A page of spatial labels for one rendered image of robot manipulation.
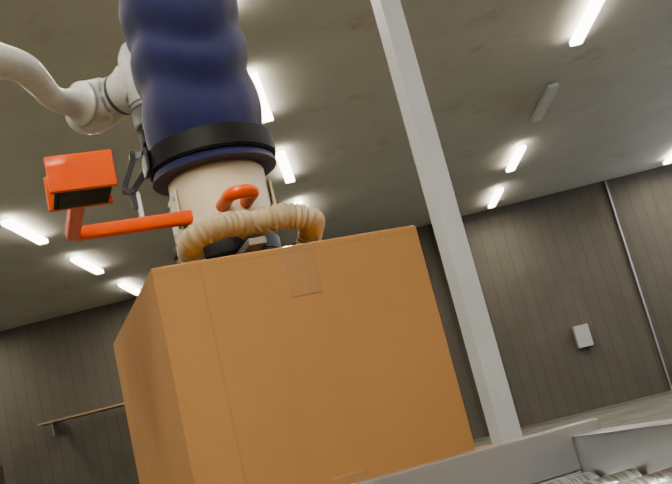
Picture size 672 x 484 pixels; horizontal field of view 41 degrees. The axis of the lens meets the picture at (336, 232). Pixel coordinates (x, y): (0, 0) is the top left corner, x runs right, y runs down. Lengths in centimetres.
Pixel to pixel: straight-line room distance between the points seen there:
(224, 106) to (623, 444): 82
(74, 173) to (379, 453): 55
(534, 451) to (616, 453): 11
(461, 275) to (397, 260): 342
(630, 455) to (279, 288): 50
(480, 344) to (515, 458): 348
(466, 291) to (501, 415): 65
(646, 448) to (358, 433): 38
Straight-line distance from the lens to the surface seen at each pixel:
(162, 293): 124
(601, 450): 124
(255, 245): 141
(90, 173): 122
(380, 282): 132
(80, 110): 214
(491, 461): 123
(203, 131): 152
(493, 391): 471
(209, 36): 161
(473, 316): 473
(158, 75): 160
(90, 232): 150
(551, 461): 127
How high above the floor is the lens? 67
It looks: 12 degrees up
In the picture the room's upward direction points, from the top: 14 degrees counter-clockwise
